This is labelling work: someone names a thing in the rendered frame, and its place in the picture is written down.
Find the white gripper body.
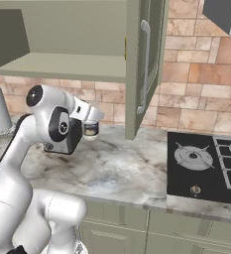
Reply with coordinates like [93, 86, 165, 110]
[82, 102, 105, 125]

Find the dark green cabinet door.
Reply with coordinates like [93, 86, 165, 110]
[0, 8, 32, 81]

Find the green base cabinet door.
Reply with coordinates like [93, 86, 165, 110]
[145, 231, 231, 254]
[77, 219, 149, 254]

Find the glass jar with beige contents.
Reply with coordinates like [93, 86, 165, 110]
[82, 121, 101, 142]

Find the green drawer front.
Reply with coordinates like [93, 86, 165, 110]
[82, 198, 150, 233]
[148, 209, 231, 248]

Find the black gas hob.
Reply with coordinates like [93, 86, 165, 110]
[166, 131, 231, 206]

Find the round hob knob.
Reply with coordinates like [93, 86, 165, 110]
[189, 184, 202, 197]

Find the grey range hood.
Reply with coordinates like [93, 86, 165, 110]
[201, 0, 231, 37]

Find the grey cabinet door handle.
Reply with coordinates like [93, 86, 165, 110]
[136, 19, 152, 116]

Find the green cabinet door with handle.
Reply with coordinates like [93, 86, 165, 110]
[124, 0, 171, 141]

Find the green wall cabinet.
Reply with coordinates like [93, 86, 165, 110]
[0, 0, 142, 84]

